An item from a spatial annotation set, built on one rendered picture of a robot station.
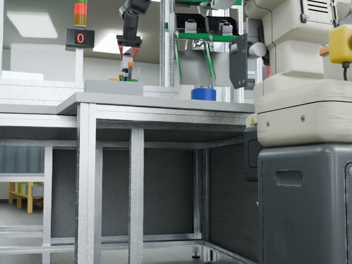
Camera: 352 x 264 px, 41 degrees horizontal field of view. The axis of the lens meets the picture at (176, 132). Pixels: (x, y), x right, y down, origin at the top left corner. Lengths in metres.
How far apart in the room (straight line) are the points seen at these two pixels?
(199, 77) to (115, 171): 1.62
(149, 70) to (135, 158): 9.32
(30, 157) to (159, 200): 1.04
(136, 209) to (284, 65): 0.74
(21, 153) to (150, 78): 7.45
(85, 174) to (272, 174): 0.58
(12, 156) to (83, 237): 2.45
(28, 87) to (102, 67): 8.92
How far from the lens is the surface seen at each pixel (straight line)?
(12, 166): 3.81
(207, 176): 3.22
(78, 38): 2.12
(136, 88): 1.75
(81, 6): 2.17
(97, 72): 10.65
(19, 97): 1.79
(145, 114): 1.47
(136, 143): 1.73
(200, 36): 2.04
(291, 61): 1.39
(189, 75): 2.02
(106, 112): 1.43
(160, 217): 3.56
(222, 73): 2.10
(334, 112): 0.94
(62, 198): 3.46
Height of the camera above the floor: 0.63
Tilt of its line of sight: 5 degrees up
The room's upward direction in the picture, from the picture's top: straight up
